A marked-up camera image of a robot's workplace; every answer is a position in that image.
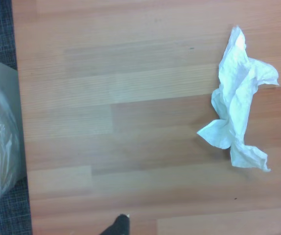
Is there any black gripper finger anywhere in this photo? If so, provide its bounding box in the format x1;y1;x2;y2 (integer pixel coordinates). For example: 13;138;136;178
98;213;131;235

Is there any white tissue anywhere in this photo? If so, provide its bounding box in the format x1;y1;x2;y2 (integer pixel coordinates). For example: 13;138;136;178
196;25;280;173

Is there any beige plastic trash bin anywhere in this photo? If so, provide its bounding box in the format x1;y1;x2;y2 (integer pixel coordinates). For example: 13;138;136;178
0;56;27;189

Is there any wooden coffee table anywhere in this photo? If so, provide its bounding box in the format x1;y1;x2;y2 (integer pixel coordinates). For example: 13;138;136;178
11;0;281;235

